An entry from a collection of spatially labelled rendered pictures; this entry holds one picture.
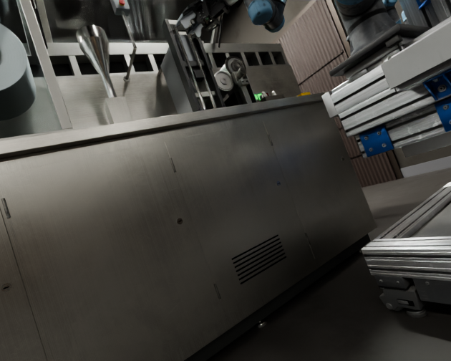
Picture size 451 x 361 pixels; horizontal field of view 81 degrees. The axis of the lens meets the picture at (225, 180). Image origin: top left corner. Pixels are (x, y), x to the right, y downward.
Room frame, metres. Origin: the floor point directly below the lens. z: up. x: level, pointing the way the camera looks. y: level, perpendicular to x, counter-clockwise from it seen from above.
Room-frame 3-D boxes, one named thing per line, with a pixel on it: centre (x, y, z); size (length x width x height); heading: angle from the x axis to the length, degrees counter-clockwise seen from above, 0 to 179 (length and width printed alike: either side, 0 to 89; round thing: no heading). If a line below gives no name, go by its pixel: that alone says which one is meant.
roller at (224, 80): (1.58, -0.12, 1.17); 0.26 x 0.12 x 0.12; 31
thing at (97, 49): (1.26, 0.38, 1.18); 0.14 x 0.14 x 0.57
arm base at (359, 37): (0.82, -0.60, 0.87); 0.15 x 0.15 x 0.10
